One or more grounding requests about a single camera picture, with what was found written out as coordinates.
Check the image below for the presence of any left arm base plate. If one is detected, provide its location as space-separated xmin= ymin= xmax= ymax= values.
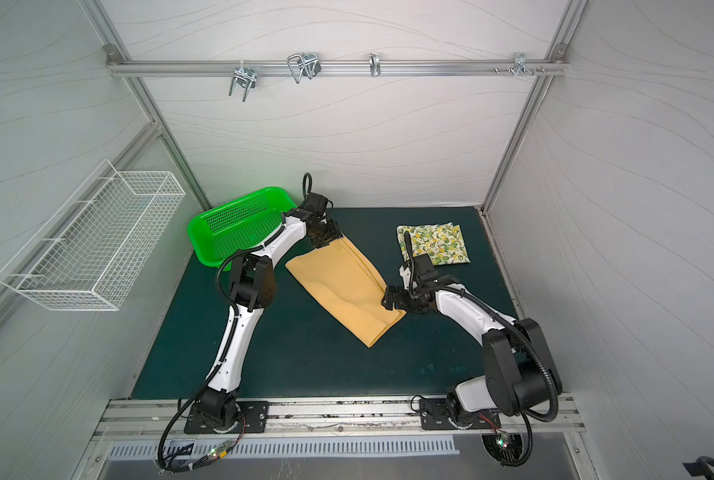
xmin=183 ymin=400 xmax=269 ymax=435

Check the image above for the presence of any middle U-bolt clamp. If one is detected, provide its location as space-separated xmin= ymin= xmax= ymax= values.
xmin=286 ymin=52 xmax=322 ymax=84

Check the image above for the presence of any white vent strip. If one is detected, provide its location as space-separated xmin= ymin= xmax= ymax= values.
xmin=107 ymin=435 xmax=460 ymax=461

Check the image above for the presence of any yellow skirt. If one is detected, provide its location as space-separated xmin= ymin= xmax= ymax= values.
xmin=286 ymin=237 xmax=406 ymax=347

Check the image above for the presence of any u-bolt clamp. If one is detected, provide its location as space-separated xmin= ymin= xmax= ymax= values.
xmin=228 ymin=65 xmax=257 ymax=102
xmin=286 ymin=52 xmax=322 ymax=84

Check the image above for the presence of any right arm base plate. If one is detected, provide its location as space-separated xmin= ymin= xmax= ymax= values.
xmin=410 ymin=395 xmax=501 ymax=432

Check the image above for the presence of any lemon print skirt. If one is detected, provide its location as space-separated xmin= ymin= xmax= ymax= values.
xmin=396 ymin=222 xmax=471 ymax=266

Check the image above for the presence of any right base cable bundle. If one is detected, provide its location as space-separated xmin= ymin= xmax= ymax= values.
xmin=481 ymin=413 xmax=535 ymax=468

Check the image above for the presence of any horizontal aluminium rail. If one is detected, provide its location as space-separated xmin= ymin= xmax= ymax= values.
xmin=107 ymin=57 xmax=570 ymax=78

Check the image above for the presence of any white wire basket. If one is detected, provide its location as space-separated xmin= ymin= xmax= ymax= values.
xmin=0 ymin=160 xmax=185 ymax=312

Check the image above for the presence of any right bolt bracket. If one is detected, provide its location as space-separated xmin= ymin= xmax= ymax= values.
xmin=493 ymin=53 xmax=546 ymax=77

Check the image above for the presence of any base cable bundle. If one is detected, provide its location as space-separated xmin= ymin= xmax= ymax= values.
xmin=155 ymin=383 xmax=247 ymax=473
xmin=481 ymin=413 xmax=535 ymax=468

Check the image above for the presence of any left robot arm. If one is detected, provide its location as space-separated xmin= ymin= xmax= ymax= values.
xmin=192 ymin=188 xmax=341 ymax=432

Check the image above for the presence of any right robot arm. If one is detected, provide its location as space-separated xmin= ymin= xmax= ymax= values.
xmin=381 ymin=254 xmax=562 ymax=423

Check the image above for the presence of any green plastic basket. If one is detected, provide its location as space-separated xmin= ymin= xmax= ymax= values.
xmin=187 ymin=187 xmax=296 ymax=268

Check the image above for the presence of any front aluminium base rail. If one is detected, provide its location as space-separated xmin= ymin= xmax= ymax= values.
xmin=92 ymin=392 xmax=587 ymax=442

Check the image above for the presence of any left base cable bundle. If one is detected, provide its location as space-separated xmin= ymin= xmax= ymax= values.
xmin=155 ymin=383 xmax=247 ymax=473

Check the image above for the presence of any small metal hook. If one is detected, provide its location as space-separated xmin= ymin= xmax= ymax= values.
xmin=369 ymin=53 xmax=381 ymax=78

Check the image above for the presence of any left U-bolt clamp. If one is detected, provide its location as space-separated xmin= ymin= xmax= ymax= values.
xmin=228 ymin=65 xmax=257 ymax=102

